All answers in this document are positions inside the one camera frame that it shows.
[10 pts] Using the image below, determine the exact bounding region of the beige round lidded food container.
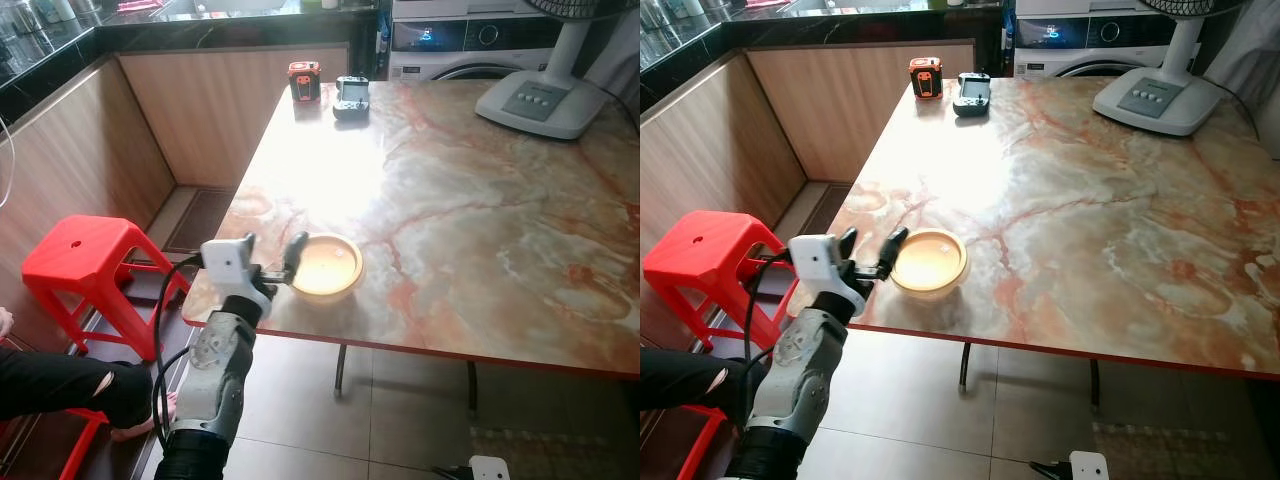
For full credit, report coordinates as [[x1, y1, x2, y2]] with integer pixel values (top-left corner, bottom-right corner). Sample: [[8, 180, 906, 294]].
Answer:
[[290, 233, 366, 302], [889, 228, 970, 302]]

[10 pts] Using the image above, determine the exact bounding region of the brown patterned floor rug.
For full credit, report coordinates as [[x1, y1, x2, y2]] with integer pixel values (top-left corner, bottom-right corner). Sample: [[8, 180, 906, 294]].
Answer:
[[1089, 420, 1280, 480], [469, 425, 641, 480]]

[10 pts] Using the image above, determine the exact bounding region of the red plastic stool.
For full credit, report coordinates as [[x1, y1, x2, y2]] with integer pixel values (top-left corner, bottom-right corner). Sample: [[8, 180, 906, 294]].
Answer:
[[0, 405, 110, 480], [679, 404, 728, 480], [22, 214, 192, 362], [642, 210, 802, 352]]

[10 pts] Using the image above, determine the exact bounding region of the marble pattern dining table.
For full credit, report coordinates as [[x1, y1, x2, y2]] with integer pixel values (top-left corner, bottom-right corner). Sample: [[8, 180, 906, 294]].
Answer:
[[182, 78, 641, 414], [794, 75, 1280, 417]]

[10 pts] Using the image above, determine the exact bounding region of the orange and black device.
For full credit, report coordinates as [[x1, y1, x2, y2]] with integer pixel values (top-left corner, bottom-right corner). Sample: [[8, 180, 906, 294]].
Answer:
[[908, 56, 944, 102], [288, 61, 323, 105]]

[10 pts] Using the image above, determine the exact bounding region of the person leg in black trousers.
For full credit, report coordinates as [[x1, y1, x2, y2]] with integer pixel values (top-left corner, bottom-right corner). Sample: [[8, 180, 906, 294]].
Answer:
[[0, 344, 179, 444], [640, 345, 772, 414]]

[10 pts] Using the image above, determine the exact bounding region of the white washing machine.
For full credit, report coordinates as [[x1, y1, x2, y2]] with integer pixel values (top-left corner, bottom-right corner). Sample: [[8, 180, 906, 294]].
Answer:
[[1012, 0, 1183, 80], [387, 0, 573, 84]]

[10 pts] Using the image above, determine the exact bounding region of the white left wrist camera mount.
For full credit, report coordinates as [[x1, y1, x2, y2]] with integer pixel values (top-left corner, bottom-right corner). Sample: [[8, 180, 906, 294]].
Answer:
[[787, 233, 869, 319], [200, 235, 263, 301]]

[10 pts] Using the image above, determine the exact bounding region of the white pedestal fan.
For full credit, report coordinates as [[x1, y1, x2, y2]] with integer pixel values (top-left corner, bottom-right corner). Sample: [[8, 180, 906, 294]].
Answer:
[[1091, 0, 1253, 139], [474, 0, 641, 142]]

